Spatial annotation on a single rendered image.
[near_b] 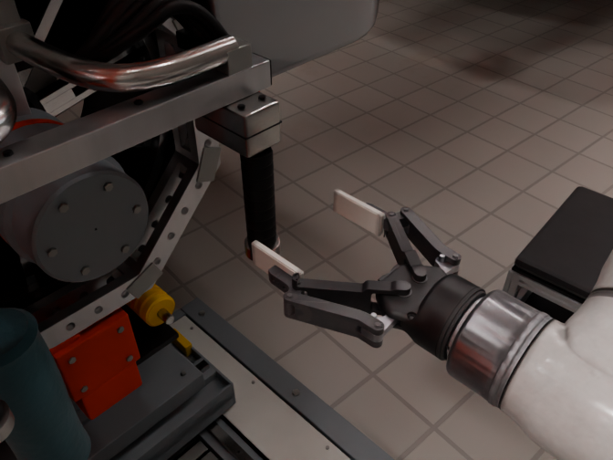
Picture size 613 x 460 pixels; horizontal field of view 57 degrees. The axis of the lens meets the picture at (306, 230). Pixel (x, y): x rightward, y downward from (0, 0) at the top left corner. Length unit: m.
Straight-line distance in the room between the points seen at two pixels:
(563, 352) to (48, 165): 0.43
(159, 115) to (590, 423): 0.43
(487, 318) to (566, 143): 2.14
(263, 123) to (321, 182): 1.55
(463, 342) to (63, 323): 0.57
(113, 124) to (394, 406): 1.11
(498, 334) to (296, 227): 1.48
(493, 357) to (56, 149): 0.39
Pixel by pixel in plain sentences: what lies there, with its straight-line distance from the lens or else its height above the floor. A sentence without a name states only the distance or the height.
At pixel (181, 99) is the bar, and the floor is 0.98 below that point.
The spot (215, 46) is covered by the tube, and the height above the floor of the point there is 1.01.
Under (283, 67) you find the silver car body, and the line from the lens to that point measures 1.15.
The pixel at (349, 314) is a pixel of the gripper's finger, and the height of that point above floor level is 0.84.
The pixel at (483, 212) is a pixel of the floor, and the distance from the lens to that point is 2.08.
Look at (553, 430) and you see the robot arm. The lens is 0.48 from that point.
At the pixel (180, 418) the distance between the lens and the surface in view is 1.29.
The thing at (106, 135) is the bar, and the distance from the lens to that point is 0.52.
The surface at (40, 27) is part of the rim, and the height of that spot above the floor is 0.97.
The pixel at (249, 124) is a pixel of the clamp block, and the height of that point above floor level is 0.94.
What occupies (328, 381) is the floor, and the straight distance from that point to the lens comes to 1.50.
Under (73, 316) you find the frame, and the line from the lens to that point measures 0.87.
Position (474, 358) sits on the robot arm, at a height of 0.84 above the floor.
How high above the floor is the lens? 1.22
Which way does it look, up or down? 40 degrees down
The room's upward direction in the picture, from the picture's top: straight up
